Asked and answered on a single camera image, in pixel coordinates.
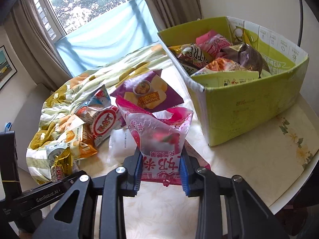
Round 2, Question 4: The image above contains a white frosted snack pack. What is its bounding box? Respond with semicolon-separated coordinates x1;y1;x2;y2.
106;128;137;166

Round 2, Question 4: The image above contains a red white round-logo snack bag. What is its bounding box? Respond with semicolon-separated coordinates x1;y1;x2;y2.
90;105;126;147

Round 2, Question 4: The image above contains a pink milk rice snack bag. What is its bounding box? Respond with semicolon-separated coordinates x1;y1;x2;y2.
115;95;212;187

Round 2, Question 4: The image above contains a blue cartoon snack bag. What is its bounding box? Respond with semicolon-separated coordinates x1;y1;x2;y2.
74;85;111;123

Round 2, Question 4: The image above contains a gold foil snack bag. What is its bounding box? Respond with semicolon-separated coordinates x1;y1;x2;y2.
48;147;75;182

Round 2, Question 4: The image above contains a floral green striped blanket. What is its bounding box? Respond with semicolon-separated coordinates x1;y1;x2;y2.
26;43;172;185

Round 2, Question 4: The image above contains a green cardboard box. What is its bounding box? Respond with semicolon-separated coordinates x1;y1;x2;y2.
157;16;309;146

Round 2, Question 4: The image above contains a purple potato chip bag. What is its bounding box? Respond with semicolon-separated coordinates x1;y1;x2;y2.
111;70;184;113

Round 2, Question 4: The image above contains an orange white triangular snack bag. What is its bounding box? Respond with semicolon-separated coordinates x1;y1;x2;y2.
191;57;259;77

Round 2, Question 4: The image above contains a brown foil snack bag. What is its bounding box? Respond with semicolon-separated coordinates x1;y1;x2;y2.
221;43;270;77

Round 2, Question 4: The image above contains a pink snack bag in box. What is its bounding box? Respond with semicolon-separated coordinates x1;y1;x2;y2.
196;30;232;58

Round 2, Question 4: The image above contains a beige curtain left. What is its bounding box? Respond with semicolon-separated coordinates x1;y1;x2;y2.
4;0;71;91

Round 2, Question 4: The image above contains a beige curtain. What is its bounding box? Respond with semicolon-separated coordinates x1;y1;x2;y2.
4;0;71;91
145;0;202;31

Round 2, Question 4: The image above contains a light blue window cloth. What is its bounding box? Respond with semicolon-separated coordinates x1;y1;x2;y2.
55;0;158;77

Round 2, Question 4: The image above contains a beige curtain right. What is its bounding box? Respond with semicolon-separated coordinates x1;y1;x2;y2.
145;0;202;31

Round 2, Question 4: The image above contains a framed wall picture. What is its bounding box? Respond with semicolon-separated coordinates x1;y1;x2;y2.
0;45;17;90

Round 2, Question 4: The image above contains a black cable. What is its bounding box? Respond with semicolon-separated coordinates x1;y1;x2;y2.
296;0;305;47

